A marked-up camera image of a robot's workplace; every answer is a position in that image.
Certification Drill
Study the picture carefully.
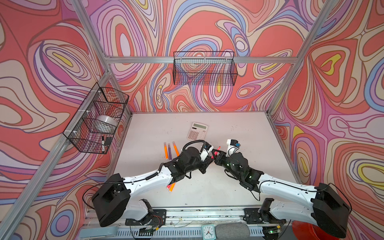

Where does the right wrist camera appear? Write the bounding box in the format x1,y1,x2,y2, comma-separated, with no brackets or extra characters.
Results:
227,139,241,157

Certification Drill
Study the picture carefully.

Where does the red bucket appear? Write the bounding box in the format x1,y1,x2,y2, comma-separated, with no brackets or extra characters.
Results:
292,221,330,240

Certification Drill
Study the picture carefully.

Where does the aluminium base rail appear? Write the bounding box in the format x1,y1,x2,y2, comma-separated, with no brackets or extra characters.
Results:
77,206,293,240

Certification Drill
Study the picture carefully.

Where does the orange pen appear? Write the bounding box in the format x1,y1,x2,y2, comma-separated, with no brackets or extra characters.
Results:
169,184,175,192
164,142,169,160
173,142,180,157

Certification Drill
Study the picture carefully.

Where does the black wire basket left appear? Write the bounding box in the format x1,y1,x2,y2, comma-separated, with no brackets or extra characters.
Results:
63,83,129,155

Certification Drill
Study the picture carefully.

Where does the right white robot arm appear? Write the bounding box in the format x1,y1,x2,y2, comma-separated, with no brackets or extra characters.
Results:
213,150,352,239

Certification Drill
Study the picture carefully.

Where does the pink calculator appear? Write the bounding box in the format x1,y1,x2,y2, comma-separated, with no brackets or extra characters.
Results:
187,122,208,141

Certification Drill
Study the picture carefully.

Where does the small white clock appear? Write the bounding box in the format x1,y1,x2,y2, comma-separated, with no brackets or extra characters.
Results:
202,224,217,240

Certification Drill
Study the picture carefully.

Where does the black wire basket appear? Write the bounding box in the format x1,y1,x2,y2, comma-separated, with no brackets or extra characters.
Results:
63,83,129,155
173,50,238,86

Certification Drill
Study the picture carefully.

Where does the purple pen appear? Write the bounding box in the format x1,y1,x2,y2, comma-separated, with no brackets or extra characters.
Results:
167,143,172,161

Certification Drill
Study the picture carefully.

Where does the black wire basket back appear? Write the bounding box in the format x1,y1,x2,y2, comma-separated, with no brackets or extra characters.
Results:
173,50,238,86

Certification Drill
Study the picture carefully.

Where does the black marker in basket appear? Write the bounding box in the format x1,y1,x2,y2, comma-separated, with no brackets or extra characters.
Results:
102,136,106,154

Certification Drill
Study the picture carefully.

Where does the silver tape roll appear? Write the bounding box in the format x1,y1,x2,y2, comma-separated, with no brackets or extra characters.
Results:
92,115,118,134

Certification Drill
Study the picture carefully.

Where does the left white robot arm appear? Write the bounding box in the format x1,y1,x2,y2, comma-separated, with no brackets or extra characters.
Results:
92,145,213,227

